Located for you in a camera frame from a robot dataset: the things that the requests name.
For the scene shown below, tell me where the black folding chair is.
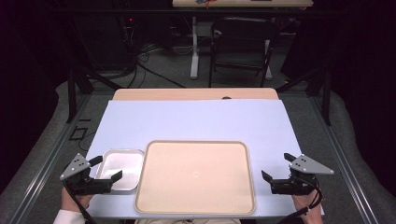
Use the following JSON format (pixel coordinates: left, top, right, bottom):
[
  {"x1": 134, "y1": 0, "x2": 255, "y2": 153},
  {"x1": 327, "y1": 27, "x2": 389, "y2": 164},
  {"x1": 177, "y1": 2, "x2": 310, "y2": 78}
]
[{"x1": 207, "y1": 16, "x2": 280, "y2": 89}]

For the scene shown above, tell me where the black metal stand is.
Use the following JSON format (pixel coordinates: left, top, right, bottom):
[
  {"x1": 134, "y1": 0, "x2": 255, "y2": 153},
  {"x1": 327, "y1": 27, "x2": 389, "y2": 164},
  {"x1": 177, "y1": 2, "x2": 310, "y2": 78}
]
[
  {"x1": 65, "y1": 66, "x2": 123, "y2": 124},
  {"x1": 275, "y1": 64, "x2": 332, "y2": 127}
]

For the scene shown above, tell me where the person's beige lap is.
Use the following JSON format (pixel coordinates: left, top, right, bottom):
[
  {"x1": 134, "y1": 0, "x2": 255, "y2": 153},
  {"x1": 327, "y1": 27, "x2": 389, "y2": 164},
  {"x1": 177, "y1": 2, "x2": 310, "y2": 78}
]
[{"x1": 134, "y1": 217, "x2": 243, "y2": 224}]

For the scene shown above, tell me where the wooden table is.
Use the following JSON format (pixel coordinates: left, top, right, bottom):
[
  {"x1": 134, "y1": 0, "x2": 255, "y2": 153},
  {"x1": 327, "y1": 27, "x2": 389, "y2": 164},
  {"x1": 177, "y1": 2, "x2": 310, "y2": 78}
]
[{"x1": 111, "y1": 87, "x2": 280, "y2": 102}]

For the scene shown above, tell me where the pale blue table mat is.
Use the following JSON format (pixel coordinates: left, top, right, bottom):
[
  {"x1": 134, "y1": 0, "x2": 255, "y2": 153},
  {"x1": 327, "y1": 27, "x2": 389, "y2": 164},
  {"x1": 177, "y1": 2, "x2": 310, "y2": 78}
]
[{"x1": 85, "y1": 99, "x2": 325, "y2": 219}]

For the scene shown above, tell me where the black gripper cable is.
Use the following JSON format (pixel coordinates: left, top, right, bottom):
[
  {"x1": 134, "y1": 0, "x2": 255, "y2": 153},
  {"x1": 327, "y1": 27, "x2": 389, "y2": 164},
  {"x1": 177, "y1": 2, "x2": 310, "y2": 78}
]
[
  {"x1": 276, "y1": 175, "x2": 325, "y2": 224},
  {"x1": 63, "y1": 180, "x2": 93, "y2": 224}
]

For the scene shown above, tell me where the person's right hand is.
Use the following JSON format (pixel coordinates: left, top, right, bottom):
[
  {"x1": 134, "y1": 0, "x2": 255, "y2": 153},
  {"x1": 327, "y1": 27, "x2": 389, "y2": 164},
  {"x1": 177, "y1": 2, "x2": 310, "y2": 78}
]
[{"x1": 291, "y1": 193, "x2": 323, "y2": 218}]

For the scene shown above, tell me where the beige plastic tray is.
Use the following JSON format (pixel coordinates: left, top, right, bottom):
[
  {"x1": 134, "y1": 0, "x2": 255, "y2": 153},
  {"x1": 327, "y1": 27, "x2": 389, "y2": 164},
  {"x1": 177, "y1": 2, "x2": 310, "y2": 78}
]
[{"x1": 134, "y1": 139, "x2": 257, "y2": 217}]

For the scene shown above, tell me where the person's left hand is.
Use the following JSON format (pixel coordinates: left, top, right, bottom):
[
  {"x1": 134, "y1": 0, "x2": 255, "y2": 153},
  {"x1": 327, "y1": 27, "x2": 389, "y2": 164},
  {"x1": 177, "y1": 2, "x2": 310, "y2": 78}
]
[{"x1": 61, "y1": 187, "x2": 95, "y2": 215}]

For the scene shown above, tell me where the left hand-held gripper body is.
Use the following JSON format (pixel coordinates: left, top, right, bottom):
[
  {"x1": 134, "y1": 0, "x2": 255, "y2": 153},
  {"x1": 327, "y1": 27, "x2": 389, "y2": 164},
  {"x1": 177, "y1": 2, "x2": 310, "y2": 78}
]
[{"x1": 59, "y1": 152, "x2": 114, "y2": 196}]

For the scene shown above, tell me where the bundle of floor cables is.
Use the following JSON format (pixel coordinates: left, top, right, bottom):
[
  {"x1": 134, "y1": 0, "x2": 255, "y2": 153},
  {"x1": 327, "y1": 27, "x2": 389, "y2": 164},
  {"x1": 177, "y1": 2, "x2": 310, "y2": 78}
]
[{"x1": 116, "y1": 15, "x2": 188, "y2": 90}]

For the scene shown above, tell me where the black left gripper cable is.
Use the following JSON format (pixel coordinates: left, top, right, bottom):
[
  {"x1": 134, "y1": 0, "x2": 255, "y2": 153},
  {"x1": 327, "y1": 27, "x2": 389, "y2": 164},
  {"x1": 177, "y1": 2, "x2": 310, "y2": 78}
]
[{"x1": 63, "y1": 180, "x2": 93, "y2": 224}]

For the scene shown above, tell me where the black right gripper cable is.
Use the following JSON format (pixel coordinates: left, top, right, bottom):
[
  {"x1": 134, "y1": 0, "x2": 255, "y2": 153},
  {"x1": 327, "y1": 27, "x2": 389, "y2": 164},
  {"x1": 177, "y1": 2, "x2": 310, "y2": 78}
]
[{"x1": 276, "y1": 175, "x2": 325, "y2": 224}]

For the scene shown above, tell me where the white desk with legs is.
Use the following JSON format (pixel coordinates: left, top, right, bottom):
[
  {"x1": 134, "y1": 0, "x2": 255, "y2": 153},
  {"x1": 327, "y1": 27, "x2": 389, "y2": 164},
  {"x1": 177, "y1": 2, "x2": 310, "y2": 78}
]
[{"x1": 171, "y1": 0, "x2": 315, "y2": 80}]

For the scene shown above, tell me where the small white container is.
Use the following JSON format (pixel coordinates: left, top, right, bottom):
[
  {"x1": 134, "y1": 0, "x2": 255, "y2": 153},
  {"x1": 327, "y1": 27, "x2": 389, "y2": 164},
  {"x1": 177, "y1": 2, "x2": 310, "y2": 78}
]
[{"x1": 94, "y1": 148, "x2": 146, "y2": 192}]

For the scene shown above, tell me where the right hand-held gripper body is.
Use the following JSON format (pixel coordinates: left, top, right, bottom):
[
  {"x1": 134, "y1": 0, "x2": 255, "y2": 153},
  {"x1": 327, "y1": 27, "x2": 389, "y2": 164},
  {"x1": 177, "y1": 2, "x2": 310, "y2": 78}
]
[{"x1": 270, "y1": 153, "x2": 335, "y2": 196}]

